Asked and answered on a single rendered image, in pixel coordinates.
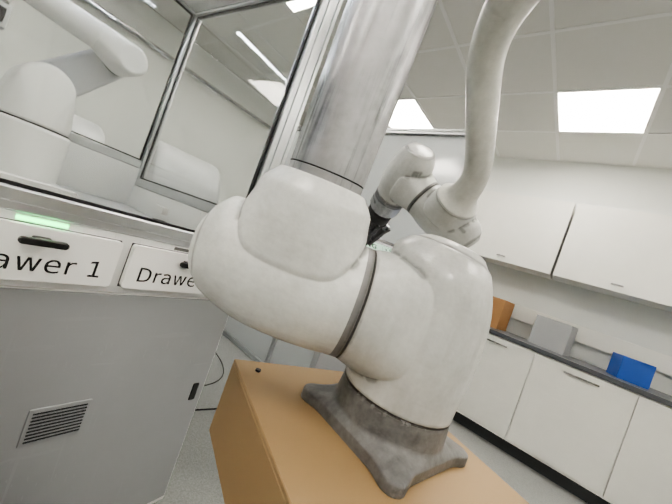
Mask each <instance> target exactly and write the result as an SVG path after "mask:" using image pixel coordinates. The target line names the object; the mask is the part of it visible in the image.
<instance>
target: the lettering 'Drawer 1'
mask: <svg viewBox="0 0 672 504"><path fill-rule="evenodd" d="M0 255H1V256H5V257H6V260H4V259H0V261H5V263H4V264H3V265H2V266H0V268H1V267H3V269H6V268H7V265H8V262H9V256H8V255H6V254H2V253H0ZM41 260H42V259H39V260H38V261H37V263H36V264H35V265H34V266H33V268H32V258H31V257H28V258H27V259H26V261H25V262H24V263H23V265H22V266H21V259H20V256H17V270H22V269H23V267H24V266H25V265H26V264H27V262H28V261H29V271H34V270H35V268H36V267H37V266H38V264H39V263H40V262H41ZM51 262H57V263H58V266H52V265H48V264H49V263H51ZM70 263H71V262H68V263H67V266H66V269H65V271H64V274H65V275H66V274H67V271H68V268H69V266H70V265H73V264H75V265H77V263H71V264H70ZM91 264H96V265H95V268H94V270H93V273H92V275H87V277H96V278H98V276H95V273H96V270H97V267H98V264H99V262H92V263H91ZM47 267H54V268H60V267H61V263H60V262H59V261H57V260H50V261H48V262H47V263H46V264H45V266H44V270H45V271H46V272H47V273H51V274H55V273H58V271H57V272H51V271H48V269H47Z"/></svg>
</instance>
